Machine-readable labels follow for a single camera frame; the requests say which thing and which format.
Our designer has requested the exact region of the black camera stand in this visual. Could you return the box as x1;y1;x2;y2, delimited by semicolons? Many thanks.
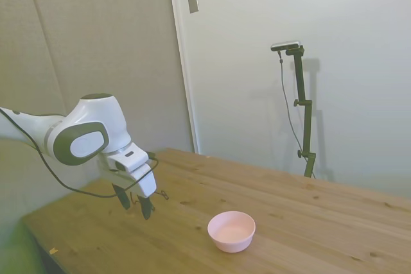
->
285;45;317;178

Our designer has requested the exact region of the white door frame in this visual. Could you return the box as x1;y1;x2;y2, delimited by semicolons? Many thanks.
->
166;0;202;155

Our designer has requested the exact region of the grey camera on stand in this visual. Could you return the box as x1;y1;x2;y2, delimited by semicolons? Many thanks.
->
270;39;302;53

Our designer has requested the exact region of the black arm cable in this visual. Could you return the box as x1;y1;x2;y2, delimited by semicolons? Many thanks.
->
0;107;160;199

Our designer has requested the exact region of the thin black wire rack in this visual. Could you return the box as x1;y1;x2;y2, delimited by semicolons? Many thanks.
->
129;189;171;214

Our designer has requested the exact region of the pink plastic bowl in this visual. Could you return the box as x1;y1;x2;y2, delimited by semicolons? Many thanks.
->
207;210;257;253

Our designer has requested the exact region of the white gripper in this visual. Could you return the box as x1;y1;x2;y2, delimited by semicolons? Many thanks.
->
98;144;159;221

